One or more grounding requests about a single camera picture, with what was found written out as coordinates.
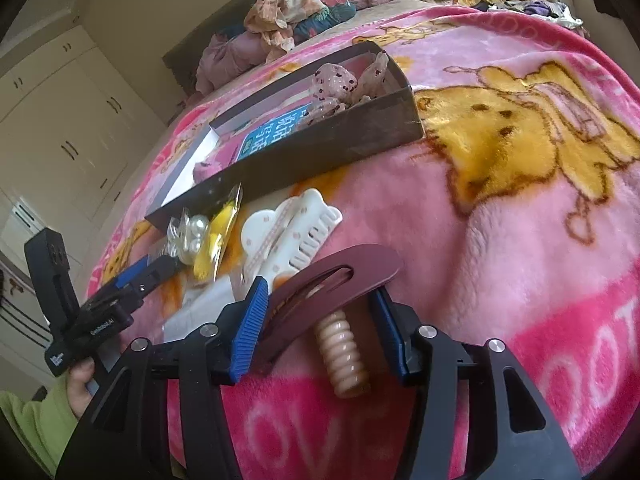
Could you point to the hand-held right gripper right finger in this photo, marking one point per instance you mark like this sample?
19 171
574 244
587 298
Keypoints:
389 332

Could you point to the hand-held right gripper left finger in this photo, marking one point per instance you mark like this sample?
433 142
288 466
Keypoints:
247 332

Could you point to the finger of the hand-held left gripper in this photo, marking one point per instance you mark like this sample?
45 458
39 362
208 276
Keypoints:
150 272

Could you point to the white earring card packet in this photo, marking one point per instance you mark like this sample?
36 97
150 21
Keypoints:
200 310

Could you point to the clear pearl hair clip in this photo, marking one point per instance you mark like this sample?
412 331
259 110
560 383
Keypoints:
192 232

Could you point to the yellow hoop earrings packet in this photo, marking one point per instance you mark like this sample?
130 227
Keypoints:
215 240

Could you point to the large oval hair clip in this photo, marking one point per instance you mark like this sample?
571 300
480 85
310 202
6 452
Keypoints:
320 285

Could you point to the white claw hair clip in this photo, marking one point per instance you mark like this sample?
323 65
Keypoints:
295 230

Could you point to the dark shallow cardboard box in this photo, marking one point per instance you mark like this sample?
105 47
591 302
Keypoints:
310 160

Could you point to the person's left forearm green sleeve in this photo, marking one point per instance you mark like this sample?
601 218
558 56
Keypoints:
35 425

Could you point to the person's left hand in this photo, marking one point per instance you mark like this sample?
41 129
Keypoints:
80 392

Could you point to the pink plush hair accessory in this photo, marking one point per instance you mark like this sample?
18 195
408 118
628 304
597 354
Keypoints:
209 170

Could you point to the pink cartoon printed blanket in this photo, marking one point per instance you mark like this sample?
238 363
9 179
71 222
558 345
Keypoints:
500 240

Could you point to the cream wardrobe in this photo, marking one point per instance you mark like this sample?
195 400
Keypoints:
60 125

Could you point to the blue printed card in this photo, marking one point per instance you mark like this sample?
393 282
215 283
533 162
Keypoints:
272 130

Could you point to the pink padded garment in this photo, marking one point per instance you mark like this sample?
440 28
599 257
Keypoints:
230 60

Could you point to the dotted fabric hair bows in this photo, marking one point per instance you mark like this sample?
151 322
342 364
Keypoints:
340 85

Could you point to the crumpled floral cloth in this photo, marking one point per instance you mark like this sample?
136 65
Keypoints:
280 12

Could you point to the dark floral quilt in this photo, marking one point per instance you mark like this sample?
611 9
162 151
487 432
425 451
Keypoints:
320 15

